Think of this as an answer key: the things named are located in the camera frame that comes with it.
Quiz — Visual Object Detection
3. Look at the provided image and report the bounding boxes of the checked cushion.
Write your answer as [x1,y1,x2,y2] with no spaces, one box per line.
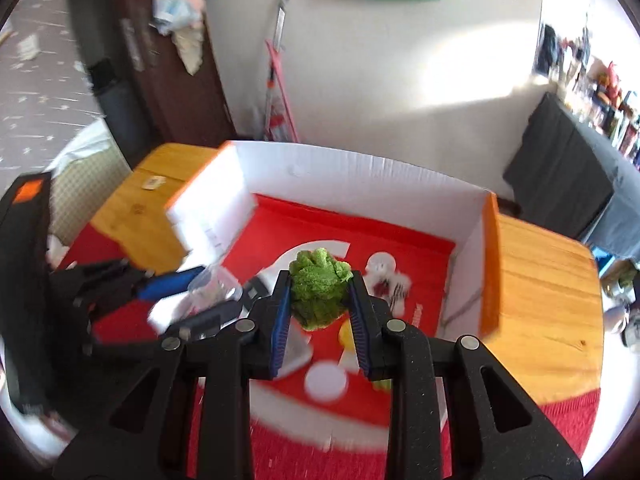
[47,120,132,246]

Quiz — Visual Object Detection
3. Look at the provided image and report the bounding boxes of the green fluffy scrunchie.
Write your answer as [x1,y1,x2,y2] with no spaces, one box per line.
[289,249,351,331]

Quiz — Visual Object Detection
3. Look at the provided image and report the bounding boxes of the dark wooden cabinet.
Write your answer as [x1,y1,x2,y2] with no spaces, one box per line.
[67,0,238,168]

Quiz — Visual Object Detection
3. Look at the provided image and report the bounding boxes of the white mug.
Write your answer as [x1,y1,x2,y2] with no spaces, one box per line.
[601,305,632,336]

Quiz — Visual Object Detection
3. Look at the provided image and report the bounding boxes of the white cardboard box orange edge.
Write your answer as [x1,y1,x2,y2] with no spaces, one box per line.
[147,141,502,433]

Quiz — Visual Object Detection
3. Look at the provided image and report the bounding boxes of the bundle of cloths and bags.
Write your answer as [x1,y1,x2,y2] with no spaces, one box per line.
[150,0,211,77]

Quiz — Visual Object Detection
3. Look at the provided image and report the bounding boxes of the dark grey table cloth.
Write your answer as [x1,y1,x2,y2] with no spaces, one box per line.
[502,92,640,261]

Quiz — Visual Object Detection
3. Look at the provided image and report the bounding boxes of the red paper bag white print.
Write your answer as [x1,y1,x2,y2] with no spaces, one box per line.
[92,194,457,428]

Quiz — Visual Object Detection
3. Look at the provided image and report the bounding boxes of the red textured mat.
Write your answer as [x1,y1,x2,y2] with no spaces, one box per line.
[50,225,601,480]

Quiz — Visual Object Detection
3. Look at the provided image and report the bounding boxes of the small yellow item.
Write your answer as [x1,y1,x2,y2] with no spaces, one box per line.
[337,320,358,358]

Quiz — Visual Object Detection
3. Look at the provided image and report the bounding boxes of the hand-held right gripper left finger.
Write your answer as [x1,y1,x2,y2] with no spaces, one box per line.
[52,270,293,480]

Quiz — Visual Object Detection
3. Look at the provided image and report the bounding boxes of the cluttered counter with bottles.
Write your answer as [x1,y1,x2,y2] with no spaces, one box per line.
[532,20,640,171]

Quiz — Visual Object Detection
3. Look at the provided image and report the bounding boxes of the small white doll charm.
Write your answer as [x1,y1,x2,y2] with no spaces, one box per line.
[362,252,414,307]

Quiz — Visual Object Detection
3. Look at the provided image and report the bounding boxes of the clear plastic cup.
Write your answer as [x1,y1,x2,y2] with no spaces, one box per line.
[187,265,244,316]

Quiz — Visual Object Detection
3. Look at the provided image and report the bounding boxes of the grey star patterned blanket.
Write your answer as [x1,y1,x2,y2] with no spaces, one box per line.
[0,0,106,176]

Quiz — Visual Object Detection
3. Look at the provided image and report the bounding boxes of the pink and white pole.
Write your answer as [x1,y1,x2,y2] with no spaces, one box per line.
[262,0,301,143]

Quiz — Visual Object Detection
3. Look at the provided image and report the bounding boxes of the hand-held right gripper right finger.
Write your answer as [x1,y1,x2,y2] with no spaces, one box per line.
[347,270,585,480]

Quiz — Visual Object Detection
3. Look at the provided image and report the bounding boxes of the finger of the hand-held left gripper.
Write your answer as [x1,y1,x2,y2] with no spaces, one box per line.
[85,300,242,361]
[50,259,207,306]

